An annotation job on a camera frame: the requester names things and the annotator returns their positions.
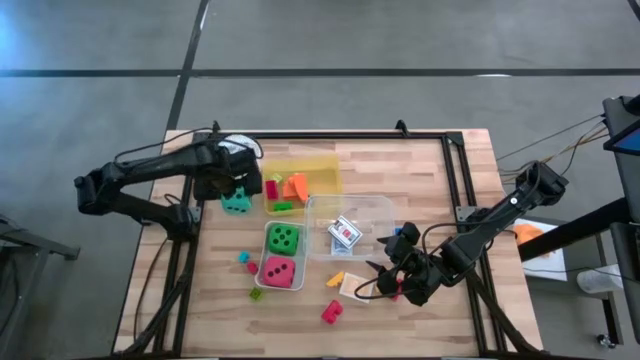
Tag monitor with blue screen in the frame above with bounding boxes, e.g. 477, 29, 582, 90
602, 94, 640, 156

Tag thin black cable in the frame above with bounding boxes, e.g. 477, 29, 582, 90
496, 113, 607, 162

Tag clear plastic bin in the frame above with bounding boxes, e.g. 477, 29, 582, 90
303, 193, 397, 263

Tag orange wedge block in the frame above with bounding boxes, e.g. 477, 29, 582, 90
292, 172, 310, 204

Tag black side table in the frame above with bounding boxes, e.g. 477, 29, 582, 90
0, 217, 81, 360

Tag black desk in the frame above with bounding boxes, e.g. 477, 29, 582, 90
517, 197, 640, 296

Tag white paper sheet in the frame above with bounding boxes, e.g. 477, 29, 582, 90
512, 218, 569, 283

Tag white rounded object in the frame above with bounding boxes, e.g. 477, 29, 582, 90
576, 263, 626, 295

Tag red foam die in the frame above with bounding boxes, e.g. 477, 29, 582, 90
261, 256, 296, 290

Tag yellow translucent tray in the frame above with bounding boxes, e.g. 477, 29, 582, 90
262, 153, 344, 217

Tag green foam die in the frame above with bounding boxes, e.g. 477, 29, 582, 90
268, 223, 300, 256

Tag white plastic bin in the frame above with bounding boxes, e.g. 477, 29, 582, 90
254, 220, 308, 292

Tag yellow cable bundle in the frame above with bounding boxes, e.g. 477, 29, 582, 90
499, 124, 612, 184

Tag orange object on paper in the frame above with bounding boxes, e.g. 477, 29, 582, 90
514, 223, 551, 259

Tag white bucket with face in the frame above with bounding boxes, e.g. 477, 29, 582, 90
217, 133, 260, 157

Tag red and white card deck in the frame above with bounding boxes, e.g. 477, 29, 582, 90
327, 215, 364, 250

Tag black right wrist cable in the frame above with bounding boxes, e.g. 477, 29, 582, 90
353, 222, 454, 301

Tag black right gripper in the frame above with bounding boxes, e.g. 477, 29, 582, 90
364, 222, 447, 307

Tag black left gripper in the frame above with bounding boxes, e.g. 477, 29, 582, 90
193, 144, 264, 202

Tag red L-shaped brick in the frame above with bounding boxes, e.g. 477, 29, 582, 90
320, 299, 345, 325

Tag teal foam die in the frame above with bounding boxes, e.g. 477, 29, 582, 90
220, 185, 254, 216

